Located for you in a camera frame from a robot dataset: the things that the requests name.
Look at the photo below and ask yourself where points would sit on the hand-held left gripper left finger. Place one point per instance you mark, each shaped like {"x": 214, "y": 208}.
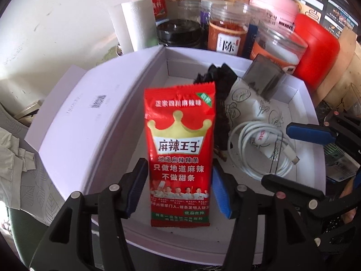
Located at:
{"x": 135, "y": 187}

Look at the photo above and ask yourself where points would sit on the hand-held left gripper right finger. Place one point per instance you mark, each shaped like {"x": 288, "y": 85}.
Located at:
{"x": 222, "y": 194}

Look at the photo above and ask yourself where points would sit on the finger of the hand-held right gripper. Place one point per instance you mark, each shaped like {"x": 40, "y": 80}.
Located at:
{"x": 293, "y": 186}
{"x": 310, "y": 134}

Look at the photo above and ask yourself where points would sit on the red spicy snack packet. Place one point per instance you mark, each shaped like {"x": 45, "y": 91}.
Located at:
{"x": 180, "y": 152}

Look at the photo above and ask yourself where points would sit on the white gift box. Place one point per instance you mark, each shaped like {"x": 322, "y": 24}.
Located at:
{"x": 73, "y": 135}

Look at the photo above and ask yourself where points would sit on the white green medicine box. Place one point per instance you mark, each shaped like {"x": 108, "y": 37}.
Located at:
{"x": 339, "y": 163}

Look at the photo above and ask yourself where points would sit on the white leaf-print packet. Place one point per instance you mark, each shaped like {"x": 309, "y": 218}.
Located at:
{"x": 259, "y": 108}

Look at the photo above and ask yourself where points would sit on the kraft paper bag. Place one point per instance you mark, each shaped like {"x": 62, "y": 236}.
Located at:
{"x": 342, "y": 73}

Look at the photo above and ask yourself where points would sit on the dark translucent packet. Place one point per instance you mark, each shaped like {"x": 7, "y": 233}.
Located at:
{"x": 263, "y": 74}

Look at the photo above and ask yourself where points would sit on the red plastic canister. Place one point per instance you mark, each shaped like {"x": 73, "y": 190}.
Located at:
{"x": 317, "y": 53}

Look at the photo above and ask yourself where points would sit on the orange-label clear jar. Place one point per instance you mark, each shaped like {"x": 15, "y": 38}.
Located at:
{"x": 277, "y": 48}

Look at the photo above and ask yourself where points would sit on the black snack packet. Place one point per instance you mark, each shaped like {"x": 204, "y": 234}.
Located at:
{"x": 222, "y": 90}

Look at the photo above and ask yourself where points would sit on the grey patterned chair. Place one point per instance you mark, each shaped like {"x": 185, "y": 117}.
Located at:
{"x": 31, "y": 200}

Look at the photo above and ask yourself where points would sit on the white cloth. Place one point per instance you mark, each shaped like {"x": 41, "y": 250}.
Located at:
{"x": 12, "y": 163}

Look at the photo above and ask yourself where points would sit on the clear jar with orange powder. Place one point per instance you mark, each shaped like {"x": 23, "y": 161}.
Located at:
{"x": 228, "y": 34}

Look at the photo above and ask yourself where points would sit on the pink plastic jar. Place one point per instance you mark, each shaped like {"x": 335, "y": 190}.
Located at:
{"x": 275, "y": 8}

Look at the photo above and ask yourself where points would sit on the black oatmeal pouch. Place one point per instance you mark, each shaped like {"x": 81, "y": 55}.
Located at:
{"x": 324, "y": 2}

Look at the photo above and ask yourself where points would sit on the black-lid dark jar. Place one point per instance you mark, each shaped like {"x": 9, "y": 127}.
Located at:
{"x": 179, "y": 34}

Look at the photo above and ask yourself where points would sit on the white-lid clear jar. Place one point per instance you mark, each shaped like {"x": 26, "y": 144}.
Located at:
{"x": 205, "y": 11}

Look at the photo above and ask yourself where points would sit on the white paper roll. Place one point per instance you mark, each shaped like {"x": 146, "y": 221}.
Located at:
{"x": 139, "y": 24}

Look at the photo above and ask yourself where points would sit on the small clear jar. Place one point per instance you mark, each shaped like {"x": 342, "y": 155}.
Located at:
{"x": 187, "y": 9}

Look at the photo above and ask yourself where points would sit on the wooden picture frame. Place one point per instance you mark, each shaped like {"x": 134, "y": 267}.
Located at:
{"x": 28, "y": 110}

